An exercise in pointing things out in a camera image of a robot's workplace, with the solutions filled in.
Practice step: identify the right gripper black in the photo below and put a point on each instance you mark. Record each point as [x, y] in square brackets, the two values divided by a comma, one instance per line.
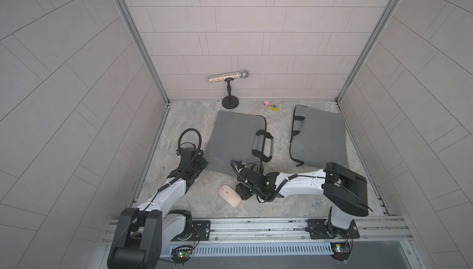
[240, 190]

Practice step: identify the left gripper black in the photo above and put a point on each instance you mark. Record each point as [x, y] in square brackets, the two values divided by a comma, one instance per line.
[202, 162]

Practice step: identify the pink computer mouse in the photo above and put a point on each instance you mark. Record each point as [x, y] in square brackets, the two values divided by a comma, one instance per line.
[229, 195]

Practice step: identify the grey laptop bag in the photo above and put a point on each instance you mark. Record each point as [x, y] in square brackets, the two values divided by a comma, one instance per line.
[239, 137]
[317, 137]

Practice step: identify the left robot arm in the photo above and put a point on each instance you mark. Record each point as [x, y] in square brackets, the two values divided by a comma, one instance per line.
[142, 231]

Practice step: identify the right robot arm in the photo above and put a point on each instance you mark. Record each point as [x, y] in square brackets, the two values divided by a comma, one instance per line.
[347, 190]

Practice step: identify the black microphone stand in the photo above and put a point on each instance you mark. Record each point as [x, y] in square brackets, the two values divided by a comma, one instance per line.
[230, 101]

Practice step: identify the small yellow blue toy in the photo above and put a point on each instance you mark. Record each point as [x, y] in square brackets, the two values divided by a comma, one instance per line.
[274, 107]

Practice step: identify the left circuit board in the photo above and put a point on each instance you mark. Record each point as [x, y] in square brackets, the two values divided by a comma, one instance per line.
[181, 254]

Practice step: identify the circuit board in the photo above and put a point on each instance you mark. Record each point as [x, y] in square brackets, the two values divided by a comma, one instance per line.
[181, 254]
[341, 251]

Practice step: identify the glitter microphone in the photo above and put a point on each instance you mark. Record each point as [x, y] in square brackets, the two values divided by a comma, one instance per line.
[241, 74]

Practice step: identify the right circuit board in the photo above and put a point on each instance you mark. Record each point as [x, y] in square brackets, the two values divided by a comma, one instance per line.
[341, 251]

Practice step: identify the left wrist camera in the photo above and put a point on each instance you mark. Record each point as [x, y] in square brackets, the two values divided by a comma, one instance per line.
[184, 151]

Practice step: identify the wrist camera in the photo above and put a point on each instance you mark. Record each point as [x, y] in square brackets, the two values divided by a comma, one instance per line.
[184, 151]
[240, 166]

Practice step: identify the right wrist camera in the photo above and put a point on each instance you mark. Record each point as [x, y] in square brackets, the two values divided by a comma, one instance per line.
[240, 166]

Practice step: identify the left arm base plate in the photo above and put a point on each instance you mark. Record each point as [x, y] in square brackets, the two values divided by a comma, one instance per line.
[197, 230]

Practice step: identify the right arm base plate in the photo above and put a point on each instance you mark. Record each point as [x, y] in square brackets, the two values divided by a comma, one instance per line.
[320, 229]

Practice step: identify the aluminium mounting rail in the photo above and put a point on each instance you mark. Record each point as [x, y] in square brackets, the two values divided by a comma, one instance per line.
[291, 230]

